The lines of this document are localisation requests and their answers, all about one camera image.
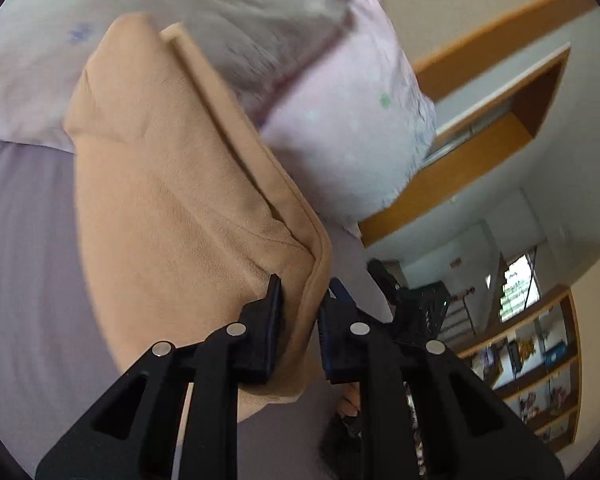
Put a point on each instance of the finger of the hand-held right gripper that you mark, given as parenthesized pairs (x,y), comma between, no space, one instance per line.
(382,277)

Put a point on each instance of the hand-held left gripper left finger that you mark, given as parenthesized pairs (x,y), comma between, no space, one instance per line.
(261,342)

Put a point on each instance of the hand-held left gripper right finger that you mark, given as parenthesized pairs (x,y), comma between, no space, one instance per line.
(331,352)

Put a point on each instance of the tan fleece garment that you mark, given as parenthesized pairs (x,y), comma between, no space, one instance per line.
(180,200)

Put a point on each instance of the person's right hand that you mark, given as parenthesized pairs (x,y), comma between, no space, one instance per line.
(351,401)

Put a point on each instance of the window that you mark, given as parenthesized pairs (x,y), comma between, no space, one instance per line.
(519,287)

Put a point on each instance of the wooden bookshelf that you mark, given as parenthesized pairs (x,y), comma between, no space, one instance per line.
(535,360)

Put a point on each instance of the pink dotted pillow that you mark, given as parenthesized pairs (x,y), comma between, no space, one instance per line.
(350,130)

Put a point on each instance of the lavender bed sheet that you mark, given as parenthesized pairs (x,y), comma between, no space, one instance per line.
(25,280)

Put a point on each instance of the wooden headboard frame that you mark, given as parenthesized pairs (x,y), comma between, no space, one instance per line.
(485,155)

